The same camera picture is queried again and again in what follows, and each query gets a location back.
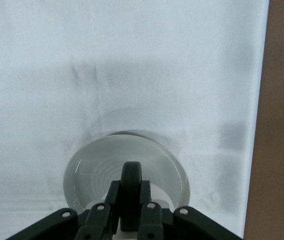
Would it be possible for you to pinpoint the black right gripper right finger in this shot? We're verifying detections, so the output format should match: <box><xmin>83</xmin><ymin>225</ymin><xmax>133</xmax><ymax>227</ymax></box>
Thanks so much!
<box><xmin>138</xmin><ymin>180</ymin><xmax>239</xmax><ymax>240</ymax></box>

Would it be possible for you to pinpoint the gray round plate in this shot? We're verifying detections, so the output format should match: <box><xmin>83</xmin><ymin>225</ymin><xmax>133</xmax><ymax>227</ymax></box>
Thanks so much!
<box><xmin>63</xmin><ymin>129</ymin><xmax>191</xmax><ymax>213</ymax></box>

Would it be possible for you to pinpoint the white square cloth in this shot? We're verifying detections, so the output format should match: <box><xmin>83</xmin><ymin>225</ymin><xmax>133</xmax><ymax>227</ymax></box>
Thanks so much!
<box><xmin>0</xmin><ymin>0</ymin><xmax>270</xmax><ymax>240</ymax></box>

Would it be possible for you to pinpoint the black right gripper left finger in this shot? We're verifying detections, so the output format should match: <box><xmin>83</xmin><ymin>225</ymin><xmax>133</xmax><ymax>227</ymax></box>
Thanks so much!
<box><xmin>8</xmin><ymin>180</ymin><xmax>123</xmax><ymax>240</ymax></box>

